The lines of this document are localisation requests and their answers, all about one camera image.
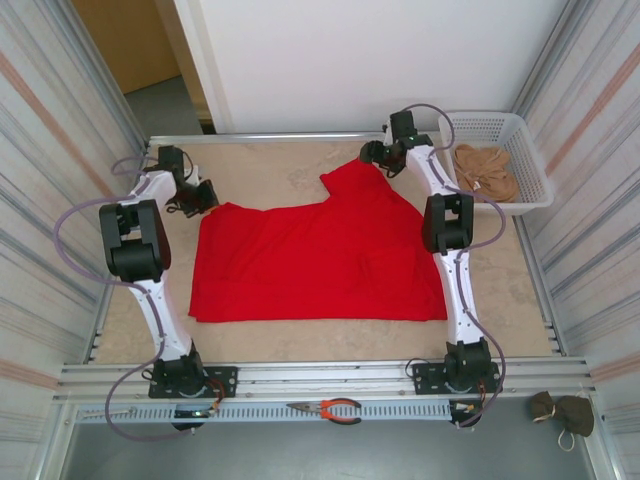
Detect red t-shirt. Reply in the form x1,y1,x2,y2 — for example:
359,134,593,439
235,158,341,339
188,155,448,325

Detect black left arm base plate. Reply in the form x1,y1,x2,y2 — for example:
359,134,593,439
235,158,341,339
148,366,239,400

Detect aluminium frame post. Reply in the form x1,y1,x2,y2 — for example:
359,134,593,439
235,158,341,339
509,0,591,121
59,0,151,151

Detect wooden door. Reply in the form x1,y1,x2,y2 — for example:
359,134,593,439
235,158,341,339
72,0,182,96

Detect grey slotted cable duct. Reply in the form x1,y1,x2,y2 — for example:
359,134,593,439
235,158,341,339
74,402,454,424

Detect tan crumpled garment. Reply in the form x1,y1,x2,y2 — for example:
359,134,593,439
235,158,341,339
453,143,521,205

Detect white plastic basket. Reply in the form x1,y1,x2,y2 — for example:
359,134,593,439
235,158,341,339
437,110,556,217

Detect brown drawstring cloth bag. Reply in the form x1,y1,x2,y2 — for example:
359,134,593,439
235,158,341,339
529,391,595,454

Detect orange-handled pliers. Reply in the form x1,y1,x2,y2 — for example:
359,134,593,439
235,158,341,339
286,397,362,426

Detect thin aluminium table edge bar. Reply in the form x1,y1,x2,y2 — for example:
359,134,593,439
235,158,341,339
147,130,444,148

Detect wide aluminium mounting rail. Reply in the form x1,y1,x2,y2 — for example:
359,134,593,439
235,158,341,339
53,355,599,405

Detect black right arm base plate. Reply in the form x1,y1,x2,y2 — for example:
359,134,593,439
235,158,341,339
411,360,503,396

